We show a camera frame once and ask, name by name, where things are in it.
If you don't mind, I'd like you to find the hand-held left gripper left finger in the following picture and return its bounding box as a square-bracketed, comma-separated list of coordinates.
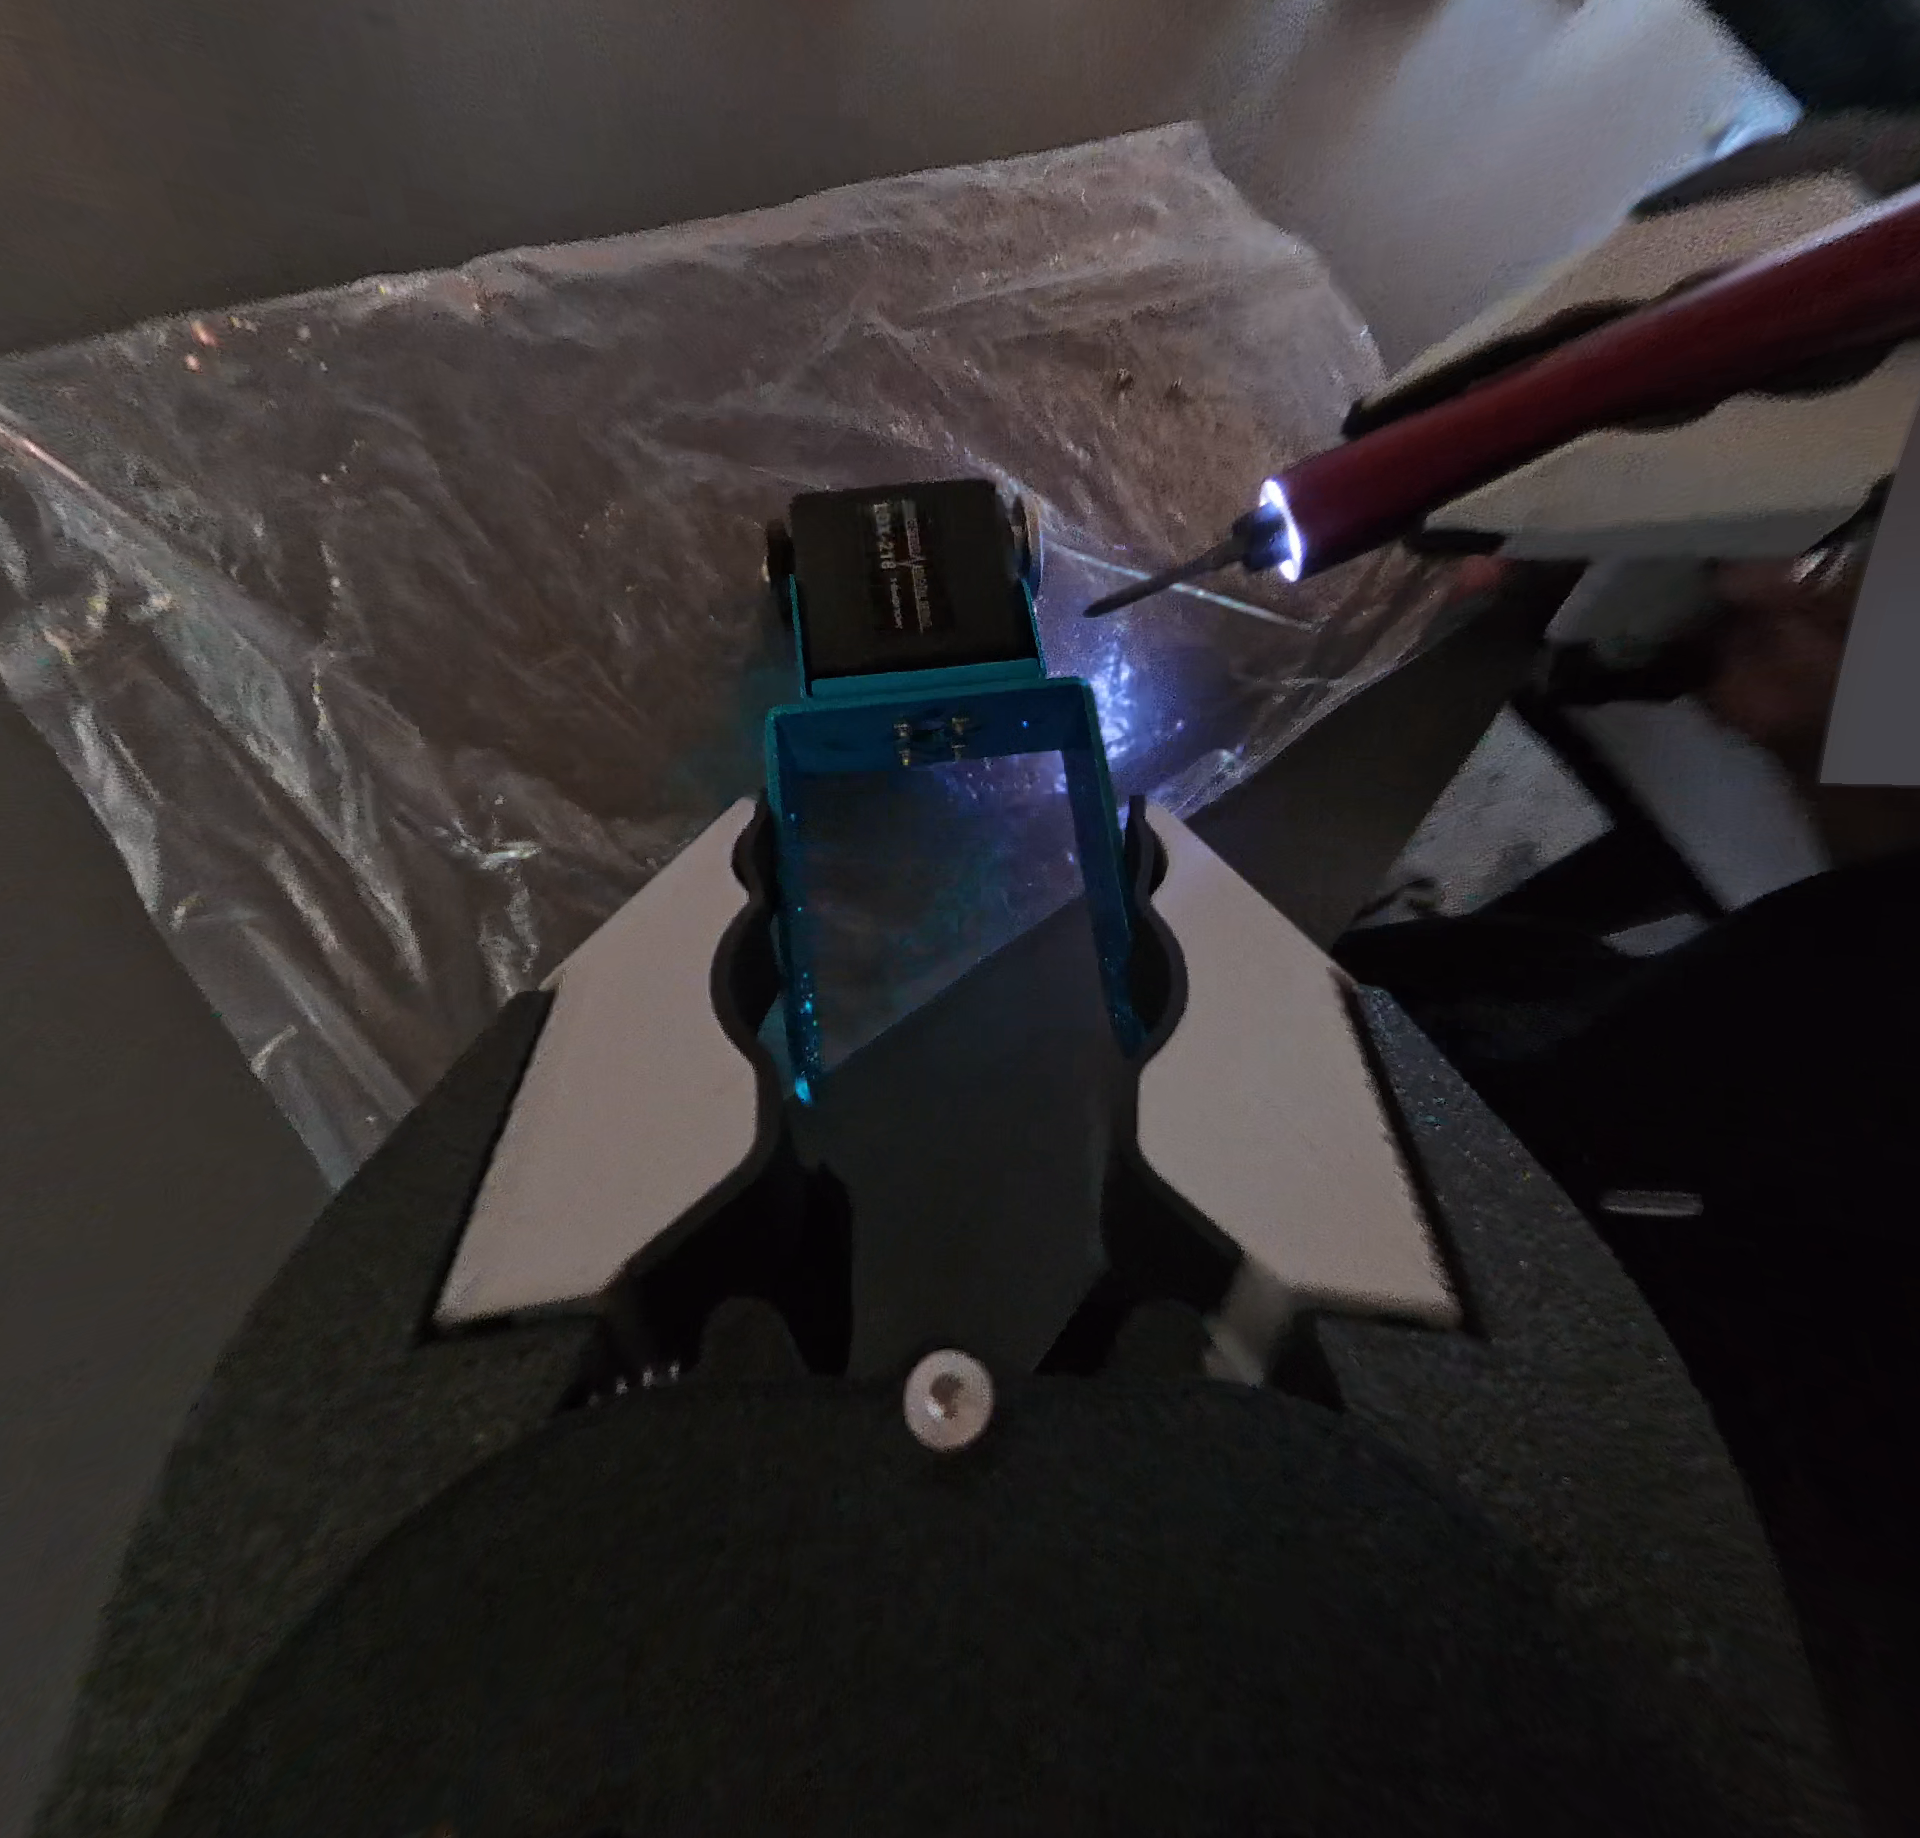
[433, 797, 819, 1330]

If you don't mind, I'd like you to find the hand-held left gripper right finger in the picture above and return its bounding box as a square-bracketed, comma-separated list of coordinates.
[1113, 801, 1467, 1387]

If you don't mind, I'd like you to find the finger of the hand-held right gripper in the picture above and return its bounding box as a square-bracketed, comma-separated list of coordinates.
[1347, 144, 1920, 438]
[1410, 369, 1920, 565]

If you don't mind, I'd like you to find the red electric screwdriver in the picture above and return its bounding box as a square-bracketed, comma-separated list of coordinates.
[1083, 188, 1920, 617]

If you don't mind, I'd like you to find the blue metal servo bracket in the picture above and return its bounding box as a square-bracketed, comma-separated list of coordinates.
[757, 511, 1155, 1113]

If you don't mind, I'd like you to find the black servo motor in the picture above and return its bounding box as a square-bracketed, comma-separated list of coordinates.
[766, 480, 1040, 695]

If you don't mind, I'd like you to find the grey desk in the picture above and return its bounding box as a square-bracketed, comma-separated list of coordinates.
[0, 0, 1623, 1838]

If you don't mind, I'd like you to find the person's right hand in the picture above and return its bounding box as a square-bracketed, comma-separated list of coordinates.
[1710, 548, 1855, 783]

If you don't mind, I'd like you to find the white instruction sheet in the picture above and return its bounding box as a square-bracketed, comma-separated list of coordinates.
[1276, 0, 1802, 206]

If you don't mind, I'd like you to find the person's dark clothing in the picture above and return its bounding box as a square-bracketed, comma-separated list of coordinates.
[1336, 863, 1920, 1838]

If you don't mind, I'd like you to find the clear plastic bag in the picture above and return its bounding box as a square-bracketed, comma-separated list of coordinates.
[0, 121, 1517, 1196]

